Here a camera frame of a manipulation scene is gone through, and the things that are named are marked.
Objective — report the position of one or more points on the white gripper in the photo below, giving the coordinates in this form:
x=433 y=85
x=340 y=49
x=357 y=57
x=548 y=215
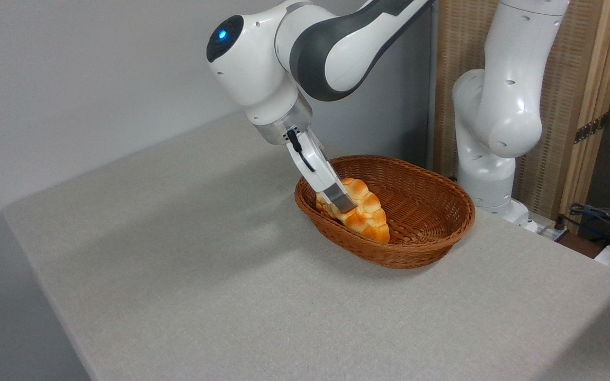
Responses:
x=315 y=164

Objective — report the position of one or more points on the braided golden bread loaf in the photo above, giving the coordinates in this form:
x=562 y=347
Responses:
x=369 y=214

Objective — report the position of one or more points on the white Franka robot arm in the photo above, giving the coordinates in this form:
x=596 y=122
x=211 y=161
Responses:
x=506 y=106

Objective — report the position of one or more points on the small round bread roll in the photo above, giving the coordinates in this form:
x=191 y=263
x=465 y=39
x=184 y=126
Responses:
x=323 y=203

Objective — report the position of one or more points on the brown woven wicker basket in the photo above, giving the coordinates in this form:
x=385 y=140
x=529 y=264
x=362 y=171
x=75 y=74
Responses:
x=427 y=211

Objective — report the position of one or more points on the grey tablecloth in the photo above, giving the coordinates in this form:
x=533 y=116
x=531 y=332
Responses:
x=204 y=307

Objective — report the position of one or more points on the white power strip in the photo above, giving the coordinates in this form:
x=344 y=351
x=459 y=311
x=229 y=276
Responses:
x=551 y=232

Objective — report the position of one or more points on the metal screen hinge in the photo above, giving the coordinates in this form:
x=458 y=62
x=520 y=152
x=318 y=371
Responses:
x=591 y=128

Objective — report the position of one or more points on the wooden rattan folding screen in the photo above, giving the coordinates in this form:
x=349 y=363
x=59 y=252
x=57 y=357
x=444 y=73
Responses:
x=575 y=63

